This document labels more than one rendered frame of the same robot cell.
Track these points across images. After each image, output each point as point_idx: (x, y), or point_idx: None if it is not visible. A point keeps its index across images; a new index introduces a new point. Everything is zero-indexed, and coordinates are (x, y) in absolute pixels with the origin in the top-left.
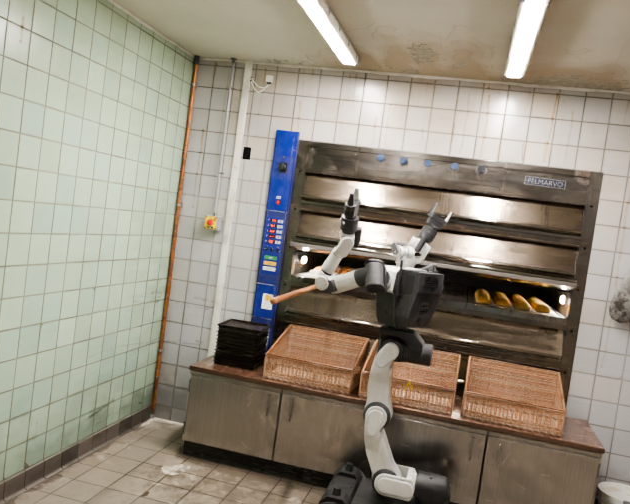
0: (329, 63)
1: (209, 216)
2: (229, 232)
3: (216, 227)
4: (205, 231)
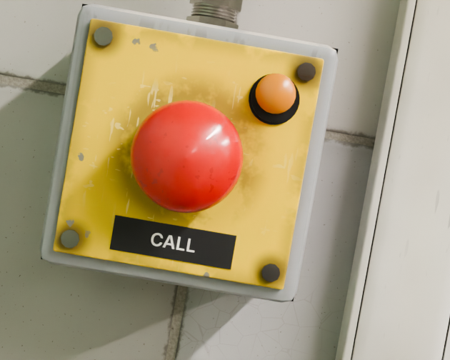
0: None
1: (168, 40)
2: None
3: (296, 248)
4: (35, 278)
